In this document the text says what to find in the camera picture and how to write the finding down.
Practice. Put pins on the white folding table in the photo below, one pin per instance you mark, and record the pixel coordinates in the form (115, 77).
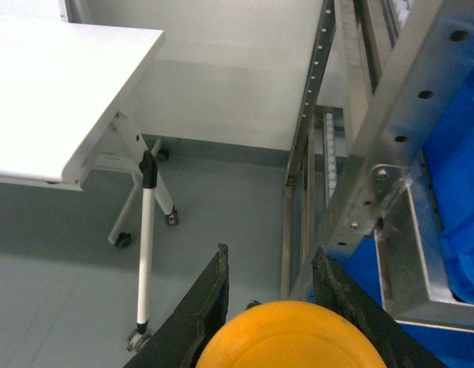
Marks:
(66, 107)

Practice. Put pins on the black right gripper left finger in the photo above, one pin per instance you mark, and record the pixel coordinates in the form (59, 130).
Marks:
(196, 319)

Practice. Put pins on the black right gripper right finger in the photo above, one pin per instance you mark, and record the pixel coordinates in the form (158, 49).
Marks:
(338, 292)

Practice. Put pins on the large blue storage bin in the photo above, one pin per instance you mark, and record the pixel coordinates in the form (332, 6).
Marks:
(451, 172)

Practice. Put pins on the yellow mushroom push button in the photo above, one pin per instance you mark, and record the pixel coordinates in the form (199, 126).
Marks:
(289, 334)

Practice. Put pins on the metal rack frame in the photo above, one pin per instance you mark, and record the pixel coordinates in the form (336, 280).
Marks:
(400, 81)

